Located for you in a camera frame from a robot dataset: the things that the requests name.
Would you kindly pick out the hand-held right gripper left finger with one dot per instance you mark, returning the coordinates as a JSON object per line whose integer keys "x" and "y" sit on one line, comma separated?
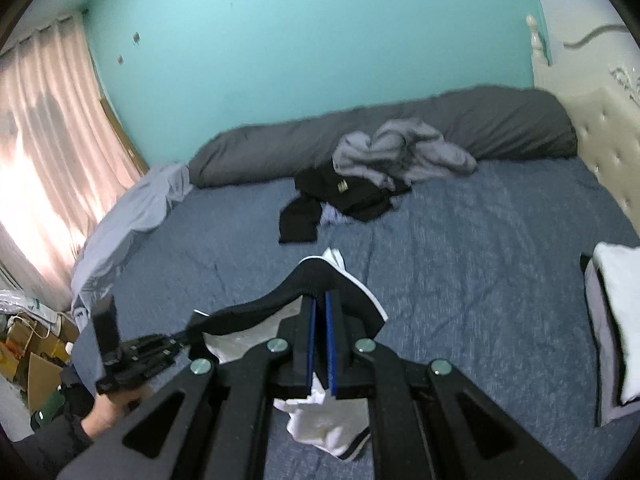
{"x": 312, "y": 340}

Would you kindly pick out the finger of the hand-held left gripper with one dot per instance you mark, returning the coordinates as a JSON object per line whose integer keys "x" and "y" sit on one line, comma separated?
{"x": 165, "y": 352}

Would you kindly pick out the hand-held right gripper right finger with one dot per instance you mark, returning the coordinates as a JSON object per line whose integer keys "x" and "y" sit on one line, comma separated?
{"x": 329, "y": 340}

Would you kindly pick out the white polo shirt black trim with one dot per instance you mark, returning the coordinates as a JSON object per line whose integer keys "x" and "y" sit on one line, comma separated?
{"x": 325, "y": 420}

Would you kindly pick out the person's left forearm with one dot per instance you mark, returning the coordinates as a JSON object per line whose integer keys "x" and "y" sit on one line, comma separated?
{"x": 45, "y": 455}

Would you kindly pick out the person's left hand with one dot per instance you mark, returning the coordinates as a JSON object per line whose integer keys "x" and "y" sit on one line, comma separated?
{"x": 110, "y": 410}

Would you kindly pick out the pile of cardboard boxes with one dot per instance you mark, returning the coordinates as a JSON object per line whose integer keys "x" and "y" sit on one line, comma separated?
{"x": 35, "y": 355}

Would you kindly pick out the light grey blanket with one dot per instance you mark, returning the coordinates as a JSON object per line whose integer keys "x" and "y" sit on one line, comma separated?
{"x": 135, "y": 210}

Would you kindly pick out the lavender garment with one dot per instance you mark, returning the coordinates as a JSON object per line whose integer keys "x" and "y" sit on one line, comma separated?
{"x": 332, "y": 216}

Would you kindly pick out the blue-grey patterned bed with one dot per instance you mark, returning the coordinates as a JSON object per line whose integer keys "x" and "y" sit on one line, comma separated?
{"x": 450, "y": 285}

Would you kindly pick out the dark grey rolled duvet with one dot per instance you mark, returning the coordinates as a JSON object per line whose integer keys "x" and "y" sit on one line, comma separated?
{"x": 280, "y": 145}

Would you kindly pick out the grey hoodie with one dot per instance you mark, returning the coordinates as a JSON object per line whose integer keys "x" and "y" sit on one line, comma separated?
{"x": 400, "y": 150}

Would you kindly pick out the pink curtain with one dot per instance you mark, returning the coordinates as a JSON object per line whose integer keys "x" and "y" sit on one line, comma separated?
{"x": 50, "y": 135}

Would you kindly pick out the grey folded garment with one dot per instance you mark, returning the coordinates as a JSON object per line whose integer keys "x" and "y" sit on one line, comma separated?
{"x": 602, "y": 385}

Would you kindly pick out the cream tufted headboard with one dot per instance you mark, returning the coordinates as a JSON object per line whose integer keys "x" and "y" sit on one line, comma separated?
{"x": 600, "y": 110}

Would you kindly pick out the wooden window frame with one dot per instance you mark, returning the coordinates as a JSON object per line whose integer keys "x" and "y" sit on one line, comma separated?
{"x": 125, "y": 135}

